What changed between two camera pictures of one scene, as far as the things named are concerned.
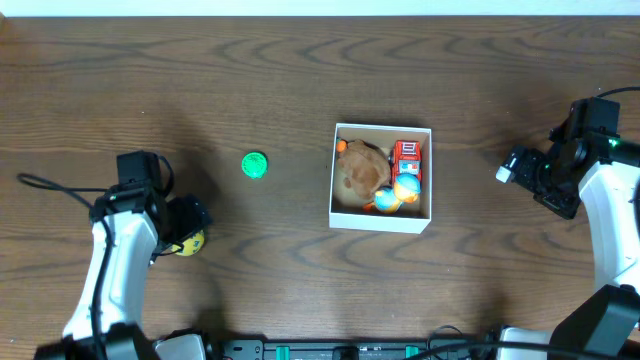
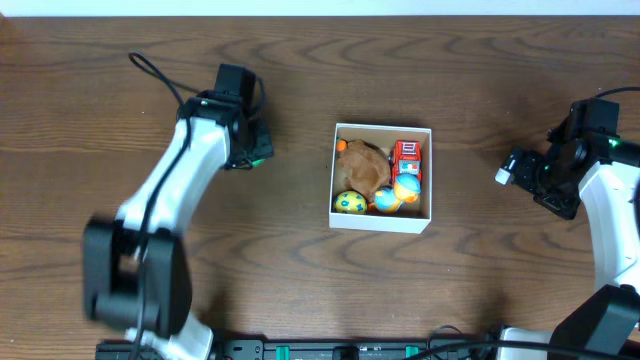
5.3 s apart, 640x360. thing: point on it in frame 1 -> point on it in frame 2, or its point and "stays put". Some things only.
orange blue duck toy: (407, 188) stays put
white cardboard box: (410, 218) stays put
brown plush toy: (364, 168) stays put
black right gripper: (530, 173) stays put
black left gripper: (190, 220) -> (257, 145)
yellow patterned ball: (190, 247) -> (350, 202)
